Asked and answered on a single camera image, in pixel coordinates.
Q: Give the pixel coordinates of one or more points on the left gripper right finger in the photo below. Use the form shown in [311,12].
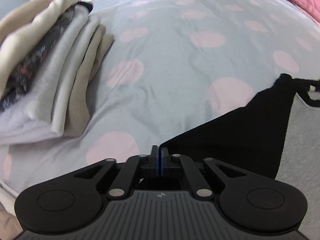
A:
[181,169]

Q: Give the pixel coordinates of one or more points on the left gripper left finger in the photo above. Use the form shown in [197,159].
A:
[133,171]

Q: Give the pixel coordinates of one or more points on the grey and black raglan shirt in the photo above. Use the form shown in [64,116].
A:
[275,135]

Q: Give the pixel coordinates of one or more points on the stack of folded clothes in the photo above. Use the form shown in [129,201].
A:
[50,51]

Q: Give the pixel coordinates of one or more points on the grey pink-dotted bed sheet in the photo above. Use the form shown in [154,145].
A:
[174,64]

